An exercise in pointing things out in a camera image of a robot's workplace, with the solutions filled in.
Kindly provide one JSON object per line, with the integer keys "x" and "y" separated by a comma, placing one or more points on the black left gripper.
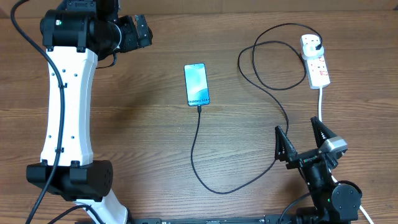
{"x": 134, "y": 42}

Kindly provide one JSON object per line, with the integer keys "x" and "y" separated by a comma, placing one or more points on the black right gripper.
{"x": 288, "y": 152}

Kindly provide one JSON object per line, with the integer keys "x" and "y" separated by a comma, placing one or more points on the blue Galaxy smartphone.
{"x": 196, "y": 84}

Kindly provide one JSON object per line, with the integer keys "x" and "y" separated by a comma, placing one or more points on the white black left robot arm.
{"x": 76, "y": 36}

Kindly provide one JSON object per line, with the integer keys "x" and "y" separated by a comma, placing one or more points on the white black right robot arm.
{"x": 327, "y": 201}

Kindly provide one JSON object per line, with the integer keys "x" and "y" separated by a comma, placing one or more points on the white charger plug adapter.
{"x": 310, "y": 51}

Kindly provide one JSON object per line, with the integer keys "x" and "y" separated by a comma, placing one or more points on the white power strip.
{"x": 316, "y": 69}

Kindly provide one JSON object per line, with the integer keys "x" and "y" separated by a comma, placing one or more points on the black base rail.
{"x": 267, "y": 219}

